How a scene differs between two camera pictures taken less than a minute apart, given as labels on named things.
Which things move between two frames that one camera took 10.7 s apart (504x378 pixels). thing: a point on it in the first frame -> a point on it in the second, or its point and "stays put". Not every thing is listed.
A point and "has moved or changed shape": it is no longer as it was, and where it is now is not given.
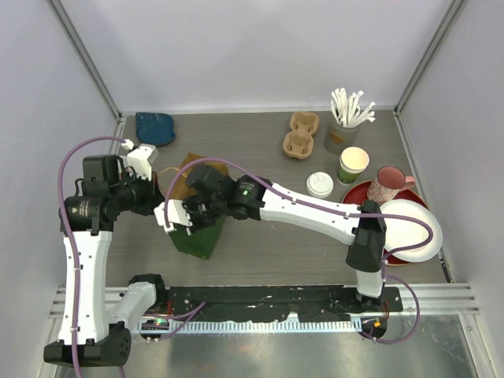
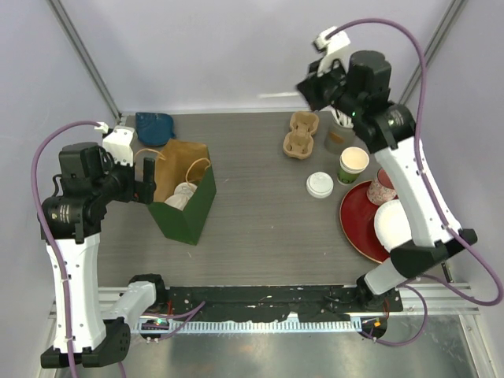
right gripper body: [204, 212] -> [331, 88]
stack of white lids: [320, 185] stays put
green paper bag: [201, 243] has moved or changed shape
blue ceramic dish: [154, 129] stays put
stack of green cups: [353, 161] stays put
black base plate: [302, 304] stays put
